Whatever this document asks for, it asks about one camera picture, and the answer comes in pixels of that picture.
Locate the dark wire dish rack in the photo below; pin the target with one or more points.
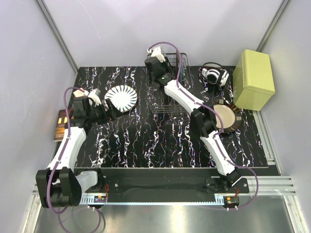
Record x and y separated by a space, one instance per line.
159 103

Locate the pink cube socket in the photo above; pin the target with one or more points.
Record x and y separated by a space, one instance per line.
79 93

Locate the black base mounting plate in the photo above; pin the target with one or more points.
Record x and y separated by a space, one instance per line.
172 186

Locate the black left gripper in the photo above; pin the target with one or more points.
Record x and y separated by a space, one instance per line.
106 109

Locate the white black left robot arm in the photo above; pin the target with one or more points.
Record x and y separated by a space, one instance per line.
57 185

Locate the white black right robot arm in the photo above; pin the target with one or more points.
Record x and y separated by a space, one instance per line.
202 116

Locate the black white headphones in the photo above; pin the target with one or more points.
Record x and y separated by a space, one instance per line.
214 73

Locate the aluminium rail frame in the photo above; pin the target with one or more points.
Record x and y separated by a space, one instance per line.
279 212

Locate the brown cream checkered plate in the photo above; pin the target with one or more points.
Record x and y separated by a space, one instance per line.
230 114

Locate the yellow green box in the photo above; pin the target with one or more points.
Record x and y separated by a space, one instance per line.
253 82

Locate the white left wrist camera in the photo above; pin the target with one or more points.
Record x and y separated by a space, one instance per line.
93 97

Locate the white blue striped plate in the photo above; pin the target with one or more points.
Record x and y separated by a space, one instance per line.
123 97

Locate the dark cover book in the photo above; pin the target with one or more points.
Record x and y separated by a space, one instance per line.
60 126

